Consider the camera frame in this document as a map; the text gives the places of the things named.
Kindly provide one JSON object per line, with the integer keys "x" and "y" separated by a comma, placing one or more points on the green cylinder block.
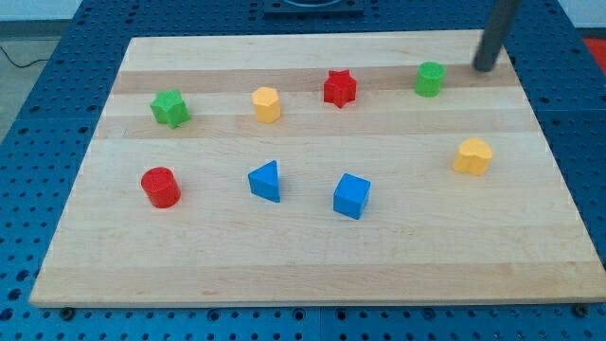
{"x": 429, "y": 79}

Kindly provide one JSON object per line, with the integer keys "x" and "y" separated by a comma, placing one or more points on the red star block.
{"x": 340, "y": 88}

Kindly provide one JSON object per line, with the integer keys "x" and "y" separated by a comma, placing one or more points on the green star block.
{"x": 169, "y": 108}

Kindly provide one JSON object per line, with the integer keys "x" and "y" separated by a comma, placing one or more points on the light wooden board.
{"x": 429, "y": 235}

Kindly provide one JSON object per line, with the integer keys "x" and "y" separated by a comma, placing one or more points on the blue triangle block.
{"x": 264, "y": 182}

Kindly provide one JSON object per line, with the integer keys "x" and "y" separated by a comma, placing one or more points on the blue cube block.
{"x": 351, "y": 195}

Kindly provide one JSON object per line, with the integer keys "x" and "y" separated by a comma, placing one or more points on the yellow hexagon block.
{"x": 267, "y": 104}

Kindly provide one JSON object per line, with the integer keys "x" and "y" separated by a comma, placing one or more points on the red cylinder block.
{"x": 161, "y": 187}

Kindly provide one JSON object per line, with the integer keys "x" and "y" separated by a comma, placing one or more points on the yellow heart block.
{"x": 473, "y": 156}

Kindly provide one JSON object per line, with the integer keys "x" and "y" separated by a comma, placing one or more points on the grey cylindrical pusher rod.
{"x": 496, "y": 31}

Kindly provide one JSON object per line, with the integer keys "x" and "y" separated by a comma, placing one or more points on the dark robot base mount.
{"x": 312, "y": 7}

